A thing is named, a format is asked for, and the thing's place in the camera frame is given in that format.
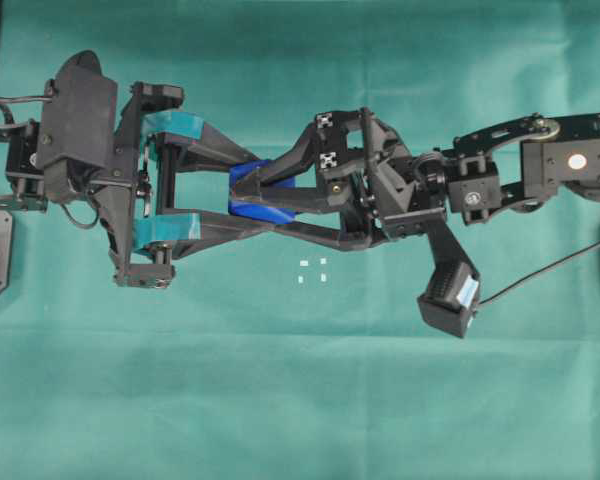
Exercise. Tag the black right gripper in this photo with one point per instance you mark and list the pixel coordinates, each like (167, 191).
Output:
(394, 195)

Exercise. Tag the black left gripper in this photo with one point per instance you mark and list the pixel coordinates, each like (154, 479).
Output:
(185, 142)

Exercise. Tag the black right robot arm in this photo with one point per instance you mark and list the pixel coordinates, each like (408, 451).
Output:
(515, 165)

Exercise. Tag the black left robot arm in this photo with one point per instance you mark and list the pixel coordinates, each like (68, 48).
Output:
(156, 188)

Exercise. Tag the green table cloth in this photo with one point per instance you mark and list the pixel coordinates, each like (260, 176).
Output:
(236, 371)

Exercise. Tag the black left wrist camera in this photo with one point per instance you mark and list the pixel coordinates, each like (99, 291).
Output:
(76, 127)

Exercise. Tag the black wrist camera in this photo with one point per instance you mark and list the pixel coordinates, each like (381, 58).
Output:
(453, 292)
(76, 127)

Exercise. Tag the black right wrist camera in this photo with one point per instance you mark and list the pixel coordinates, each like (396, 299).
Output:
(453, 292)

